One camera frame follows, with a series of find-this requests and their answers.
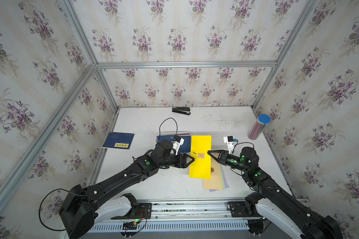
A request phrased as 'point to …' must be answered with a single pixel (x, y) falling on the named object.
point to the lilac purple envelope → (226, 184)
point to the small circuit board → (132, 225)
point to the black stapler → (184, 110)
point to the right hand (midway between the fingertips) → (210, 154)
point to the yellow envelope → (201, 168)
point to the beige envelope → (215, 182)
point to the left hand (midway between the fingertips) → (192, 161)
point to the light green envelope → (223, 179)
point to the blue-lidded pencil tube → (258, 128)
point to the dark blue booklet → (118, 140)
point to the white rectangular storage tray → (173, 133)
